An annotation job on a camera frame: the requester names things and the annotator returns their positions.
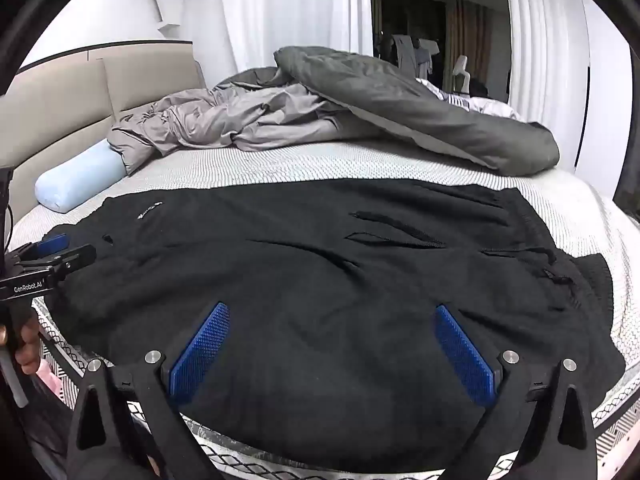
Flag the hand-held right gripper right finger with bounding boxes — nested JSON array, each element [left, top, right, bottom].
[[434, 304, 601, 480]]

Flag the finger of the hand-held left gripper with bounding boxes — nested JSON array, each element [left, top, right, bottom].
[[42, 244, 97, 281], [32, 234, 71, 261]]

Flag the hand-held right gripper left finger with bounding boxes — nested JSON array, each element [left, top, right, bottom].
[[65, 301, 232, 480]]

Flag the black pants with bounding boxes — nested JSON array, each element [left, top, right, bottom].
[[42, 177, 628, 461]]

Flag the person's left hand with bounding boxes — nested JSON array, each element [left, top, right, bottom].
[[0, 317, 42, 376]]

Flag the light blue bolster pillow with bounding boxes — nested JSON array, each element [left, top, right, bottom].
[[34, 137, 132, 213]]

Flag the pink cloth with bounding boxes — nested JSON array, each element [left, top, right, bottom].
[[35, 355, 66, 401]]

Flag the beige padded headboard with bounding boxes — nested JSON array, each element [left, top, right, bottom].
[[0, 42, 207, 231]]

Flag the light grey crumpled blanket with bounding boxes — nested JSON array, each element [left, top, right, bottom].
[[107, 82, 386, 176]]

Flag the bed with striped white mattress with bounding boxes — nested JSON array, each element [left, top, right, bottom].
[[10, 137, 640, 480]]

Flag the white crumpled sheet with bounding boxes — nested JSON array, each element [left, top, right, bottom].
[[420, 77, 521, 121]]

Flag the dark grey duvet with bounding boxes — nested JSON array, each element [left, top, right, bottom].
[[215, 46, 561, 177]]

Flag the white chair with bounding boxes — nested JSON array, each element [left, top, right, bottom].
[[450, 55, 473, 96]]

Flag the grey hanging clothes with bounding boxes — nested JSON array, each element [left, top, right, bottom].
[[390, 34, 441, 81]]

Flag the brown curtain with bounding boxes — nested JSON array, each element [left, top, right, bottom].
[[445, 0, 488, 93]]

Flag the white curtain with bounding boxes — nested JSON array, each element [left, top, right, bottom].
[[218, 0, 371, 81], [500, 0, 586, 121]]

